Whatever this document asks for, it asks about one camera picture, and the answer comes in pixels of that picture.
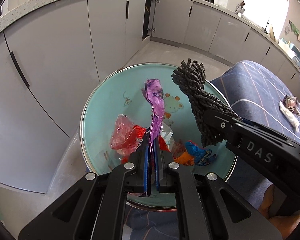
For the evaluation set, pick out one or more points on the grey lower kitchen cabinets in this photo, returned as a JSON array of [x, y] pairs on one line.
[[53, 53]]

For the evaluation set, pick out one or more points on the plaid checkered cloth rag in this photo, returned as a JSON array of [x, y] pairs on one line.
[[291, 103]]

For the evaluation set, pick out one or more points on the pink red plastic bag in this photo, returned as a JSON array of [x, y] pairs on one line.
[[123, 127]]

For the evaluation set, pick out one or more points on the clear bag with teal print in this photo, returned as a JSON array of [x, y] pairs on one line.
[[167, 134]]

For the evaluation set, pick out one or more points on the red mesh net bag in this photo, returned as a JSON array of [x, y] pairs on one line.
[[131, 143]]

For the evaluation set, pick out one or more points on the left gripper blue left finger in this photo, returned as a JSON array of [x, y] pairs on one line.
[[146, 165]]

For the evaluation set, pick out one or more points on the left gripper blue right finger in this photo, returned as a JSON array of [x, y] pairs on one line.
[[157, 153]]

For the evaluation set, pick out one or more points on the blue plaid tablecloth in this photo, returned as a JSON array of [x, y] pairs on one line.
[[207, 207]]

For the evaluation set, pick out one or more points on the orange blue snack wrapper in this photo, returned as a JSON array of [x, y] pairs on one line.
[[194, 155]]

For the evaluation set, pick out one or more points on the blue storage boxes on counter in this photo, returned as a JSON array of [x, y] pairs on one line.
[[290, 49]]

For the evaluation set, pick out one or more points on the white paper towel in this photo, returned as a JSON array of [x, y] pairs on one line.
[[289, 116]]

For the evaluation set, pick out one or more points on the person's right hand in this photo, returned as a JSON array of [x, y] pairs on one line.
[[269, 208]]

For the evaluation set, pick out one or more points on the purple foil wrapper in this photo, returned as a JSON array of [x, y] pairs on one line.
[[153, 93]]

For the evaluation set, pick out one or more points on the black mesh net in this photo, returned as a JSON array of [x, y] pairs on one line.
[[190, 76]]

